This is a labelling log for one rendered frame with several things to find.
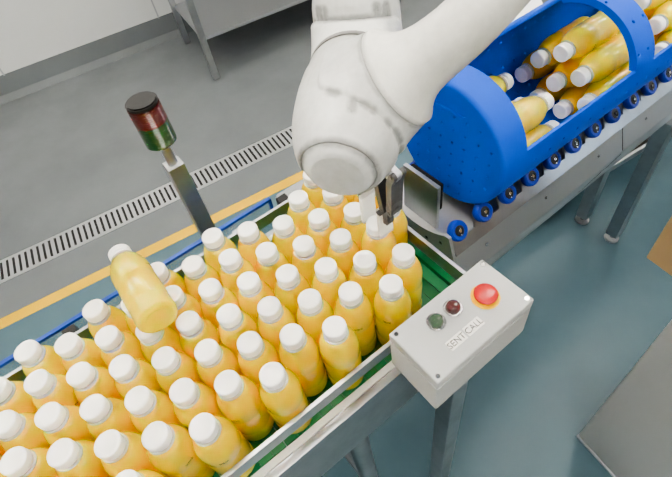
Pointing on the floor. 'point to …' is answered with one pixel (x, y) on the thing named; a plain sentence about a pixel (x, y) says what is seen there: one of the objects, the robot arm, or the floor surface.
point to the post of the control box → (446, 432)
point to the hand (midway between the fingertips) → (376, 213)
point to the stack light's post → (189, 195)
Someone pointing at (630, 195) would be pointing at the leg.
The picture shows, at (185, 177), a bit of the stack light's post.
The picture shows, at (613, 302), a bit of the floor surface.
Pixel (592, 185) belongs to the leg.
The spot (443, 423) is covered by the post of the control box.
